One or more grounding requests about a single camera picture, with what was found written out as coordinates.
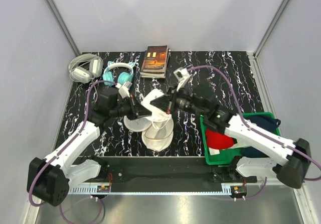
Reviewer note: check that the green plastic bin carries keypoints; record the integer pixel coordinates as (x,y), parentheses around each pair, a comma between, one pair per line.
(222,157)

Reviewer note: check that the red garment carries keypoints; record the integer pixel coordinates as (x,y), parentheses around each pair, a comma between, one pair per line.
(215,140)

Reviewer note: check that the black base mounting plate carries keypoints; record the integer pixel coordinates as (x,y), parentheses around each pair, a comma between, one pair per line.
(169,174)

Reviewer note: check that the white grey headphones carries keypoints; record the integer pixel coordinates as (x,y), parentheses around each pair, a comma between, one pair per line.
(85,68)

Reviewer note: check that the dark cover book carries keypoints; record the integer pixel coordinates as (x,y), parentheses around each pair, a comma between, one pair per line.
(155,60)

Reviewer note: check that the navy blue garment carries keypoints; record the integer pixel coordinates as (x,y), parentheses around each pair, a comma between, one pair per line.
(266,122)

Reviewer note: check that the white mesh laundry bag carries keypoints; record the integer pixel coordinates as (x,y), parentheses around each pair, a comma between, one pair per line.
(157,130)

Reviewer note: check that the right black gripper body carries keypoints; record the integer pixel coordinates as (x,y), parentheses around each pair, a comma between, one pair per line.
(179,100)

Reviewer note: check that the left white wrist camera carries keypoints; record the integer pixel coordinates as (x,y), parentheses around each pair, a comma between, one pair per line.
(123,89)

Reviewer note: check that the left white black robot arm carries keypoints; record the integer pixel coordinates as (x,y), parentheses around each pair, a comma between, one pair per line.
(51,178)

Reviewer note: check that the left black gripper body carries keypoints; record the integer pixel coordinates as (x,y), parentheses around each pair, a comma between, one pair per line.
(127,107)

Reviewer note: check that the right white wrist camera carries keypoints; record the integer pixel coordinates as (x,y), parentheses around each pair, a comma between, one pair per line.
(183,76)

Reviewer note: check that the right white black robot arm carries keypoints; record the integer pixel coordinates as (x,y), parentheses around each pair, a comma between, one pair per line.
(291,159)

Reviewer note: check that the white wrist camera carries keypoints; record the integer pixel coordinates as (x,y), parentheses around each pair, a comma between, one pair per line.
(183,76)
(123,89)

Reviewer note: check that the white bra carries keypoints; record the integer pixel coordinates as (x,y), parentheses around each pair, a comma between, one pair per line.
(156,108)

